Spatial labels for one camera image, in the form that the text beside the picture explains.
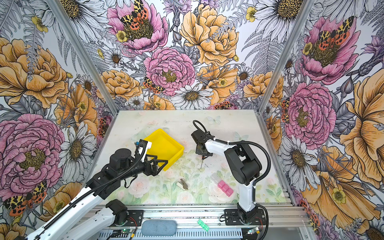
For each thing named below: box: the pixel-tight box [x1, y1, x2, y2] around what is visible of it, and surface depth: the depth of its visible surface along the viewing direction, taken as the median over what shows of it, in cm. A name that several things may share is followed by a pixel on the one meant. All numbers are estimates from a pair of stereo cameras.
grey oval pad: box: [141, 219, 177, 236], surface depth 71 cm
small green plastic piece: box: [197, 219, 210, 232], surface depth 73 cm
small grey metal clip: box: [176, 178, 188, 190], surface depth 85 cm
